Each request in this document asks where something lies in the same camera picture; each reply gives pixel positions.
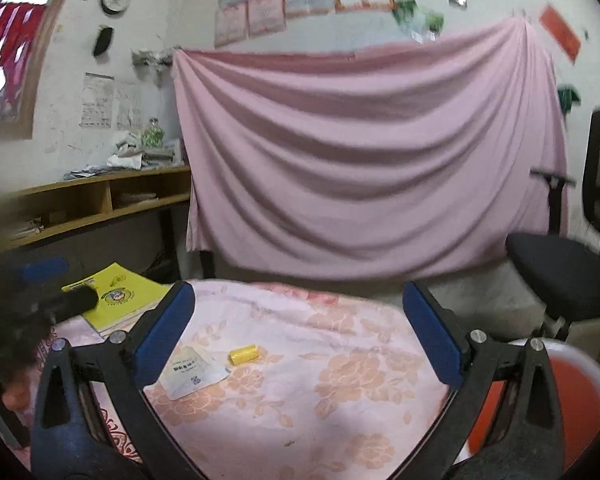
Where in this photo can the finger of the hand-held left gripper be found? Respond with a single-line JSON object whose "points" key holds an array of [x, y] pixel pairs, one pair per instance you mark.
{"points": [[72, 300], [45, 267]]}

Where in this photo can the small green paper decoration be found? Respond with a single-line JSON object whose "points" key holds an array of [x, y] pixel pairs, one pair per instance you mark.
{"points": [[567, 97]]}

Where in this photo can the black object on wall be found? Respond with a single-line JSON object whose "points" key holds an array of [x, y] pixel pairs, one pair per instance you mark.
{"points": [[101, 41]]}

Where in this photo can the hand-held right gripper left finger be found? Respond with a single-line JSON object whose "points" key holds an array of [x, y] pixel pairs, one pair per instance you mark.
{"points": [[165, 330]]}

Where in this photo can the black office chair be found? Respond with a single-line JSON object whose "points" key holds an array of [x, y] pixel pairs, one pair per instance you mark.
{"points": [[560, 280]]}

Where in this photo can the orange bin with white rim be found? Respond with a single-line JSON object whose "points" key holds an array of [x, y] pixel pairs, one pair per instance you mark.
{"points": [[580, 400]]}

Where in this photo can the wall hooks with rags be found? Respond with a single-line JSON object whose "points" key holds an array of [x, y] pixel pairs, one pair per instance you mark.
{"points": [[150, 57]]}

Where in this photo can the stack of papers in shelf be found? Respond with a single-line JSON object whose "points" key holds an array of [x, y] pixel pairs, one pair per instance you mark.
{"points": [[135, 198]]}

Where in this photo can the pink floral tablecloth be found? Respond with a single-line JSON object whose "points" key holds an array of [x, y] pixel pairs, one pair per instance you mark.
{"points": [[305, 400]]}

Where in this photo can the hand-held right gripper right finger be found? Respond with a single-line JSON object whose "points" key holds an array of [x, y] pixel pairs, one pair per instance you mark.
{"points": [[435, 335]]}

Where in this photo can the green glass jar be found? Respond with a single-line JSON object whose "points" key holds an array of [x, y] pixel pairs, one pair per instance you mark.
{"points": [[152, 135]]}

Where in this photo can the pile of clutter on shelf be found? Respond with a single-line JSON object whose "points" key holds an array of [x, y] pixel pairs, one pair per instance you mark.
{"points": [[130, 157]]}

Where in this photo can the yellow thread spool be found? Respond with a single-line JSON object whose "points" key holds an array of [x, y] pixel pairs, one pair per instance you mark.
{"points": [[244, 355]]}

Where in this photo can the red paper strip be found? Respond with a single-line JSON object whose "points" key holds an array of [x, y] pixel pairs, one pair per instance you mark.
{"points": [[560, 32]]}

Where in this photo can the yellow book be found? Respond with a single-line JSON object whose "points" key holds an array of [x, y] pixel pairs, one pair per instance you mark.
{"points": [[125, 295]]}

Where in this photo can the red hanging cloth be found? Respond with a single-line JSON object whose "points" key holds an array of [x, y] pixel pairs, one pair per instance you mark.
{"points": [[10, 50]]}

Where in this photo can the wooden wall shelf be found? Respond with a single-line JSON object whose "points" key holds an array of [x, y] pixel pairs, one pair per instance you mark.
{"points": [[80, 200]]}

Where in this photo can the pink hanging sheet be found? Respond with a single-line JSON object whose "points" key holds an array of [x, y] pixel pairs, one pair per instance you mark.
{"points": [[370, 160]]}

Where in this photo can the white printed packet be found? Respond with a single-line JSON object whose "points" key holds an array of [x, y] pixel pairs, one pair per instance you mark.
{"points": [[190, 372]]}

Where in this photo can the printed paper sheet on wall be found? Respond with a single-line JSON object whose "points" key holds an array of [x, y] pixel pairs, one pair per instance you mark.
{"points": [[97, 100]]}

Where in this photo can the row of wall certificates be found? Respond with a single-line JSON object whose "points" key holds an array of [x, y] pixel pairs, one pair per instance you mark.
{"points": [[310, 2]]}

